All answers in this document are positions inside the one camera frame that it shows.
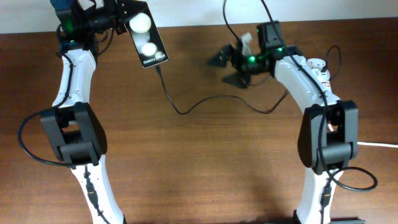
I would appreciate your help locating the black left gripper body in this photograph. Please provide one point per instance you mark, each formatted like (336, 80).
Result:
(106, 18)

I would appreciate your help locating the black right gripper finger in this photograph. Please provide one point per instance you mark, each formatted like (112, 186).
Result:
(222, 57)
(238, 80)

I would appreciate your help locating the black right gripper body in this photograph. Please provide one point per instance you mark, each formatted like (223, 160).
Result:
(245, 63)

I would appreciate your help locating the black Galaxy smartphone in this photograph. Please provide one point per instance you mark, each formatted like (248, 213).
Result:
(147, 40)

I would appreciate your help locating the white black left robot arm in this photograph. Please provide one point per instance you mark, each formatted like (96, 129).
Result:
(74, 132)

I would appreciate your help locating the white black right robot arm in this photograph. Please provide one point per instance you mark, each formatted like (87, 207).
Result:
(328, 137)

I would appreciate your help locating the white power strip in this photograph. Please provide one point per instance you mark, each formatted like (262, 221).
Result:
(326, 85)

